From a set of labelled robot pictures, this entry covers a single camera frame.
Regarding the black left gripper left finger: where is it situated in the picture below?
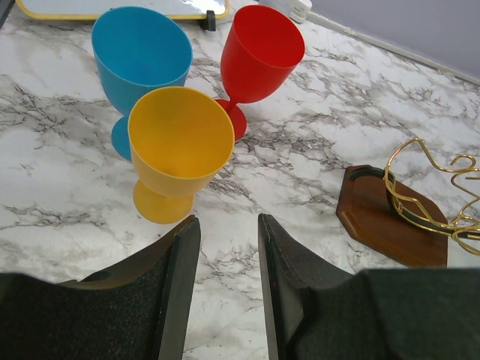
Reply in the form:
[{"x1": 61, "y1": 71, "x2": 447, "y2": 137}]
[{"x1": 1, "y1": 215, "x2": 201, "y2": 359}]

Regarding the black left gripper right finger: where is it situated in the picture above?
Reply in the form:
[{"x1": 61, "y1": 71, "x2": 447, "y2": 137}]
[{"x1": 258, "y1": 214, "x2": 479, "y2": 359}]

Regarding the orange wine glass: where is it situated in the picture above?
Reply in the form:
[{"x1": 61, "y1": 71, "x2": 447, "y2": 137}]
[{"x1": 127, "y1": 86, "x2": 235, "y2": 224}]

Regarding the blue wine glass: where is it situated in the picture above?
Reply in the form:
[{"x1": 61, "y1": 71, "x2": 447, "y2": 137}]
[{"x1": 91, "y1": 6, "x2": 193, "y2": 161}]

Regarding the red wine glass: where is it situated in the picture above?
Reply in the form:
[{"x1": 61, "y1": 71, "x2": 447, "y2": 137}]
[{"x1": 217, "y1": 4, "x2": 305, "y2": 140}]

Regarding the brown wooden rack base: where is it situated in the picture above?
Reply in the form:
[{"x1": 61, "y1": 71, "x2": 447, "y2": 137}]
[{"x1": 336, "y1": 165, "x2": 448, "y2": 267}]

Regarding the yellow framed whiteboard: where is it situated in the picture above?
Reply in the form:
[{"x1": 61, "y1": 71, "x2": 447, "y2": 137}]
[{"x1": 14, "y1": 0, "x2": 230, "y2": 32}]

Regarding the gold wire glass rack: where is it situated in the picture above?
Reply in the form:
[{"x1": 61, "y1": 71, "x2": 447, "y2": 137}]
[{"x1": 380, "y1": 137, "x2": 479, "y2": 257}]

